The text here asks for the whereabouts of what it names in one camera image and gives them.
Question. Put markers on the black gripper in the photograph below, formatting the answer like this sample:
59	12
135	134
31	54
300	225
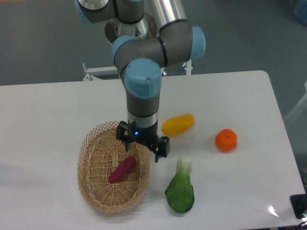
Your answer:
143	130

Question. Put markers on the purple sweet potato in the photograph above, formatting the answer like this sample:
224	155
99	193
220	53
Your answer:
123	169

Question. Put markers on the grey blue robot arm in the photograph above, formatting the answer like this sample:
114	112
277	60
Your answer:
139	62

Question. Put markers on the woven wicker basket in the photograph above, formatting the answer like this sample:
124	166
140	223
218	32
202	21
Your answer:
101	153

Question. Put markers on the yellow mango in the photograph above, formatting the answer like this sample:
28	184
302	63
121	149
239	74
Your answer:
177	125

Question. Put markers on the green bok choy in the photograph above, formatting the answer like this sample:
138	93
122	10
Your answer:
180	193

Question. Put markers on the orange tangerine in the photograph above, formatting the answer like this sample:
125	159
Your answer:
226	140

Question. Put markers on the black device at table edge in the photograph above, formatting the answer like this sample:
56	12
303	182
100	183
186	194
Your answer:
299	205

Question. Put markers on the white metal base frame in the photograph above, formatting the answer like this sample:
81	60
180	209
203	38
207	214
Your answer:
111	72

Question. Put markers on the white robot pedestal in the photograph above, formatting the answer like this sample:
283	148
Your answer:
145	29

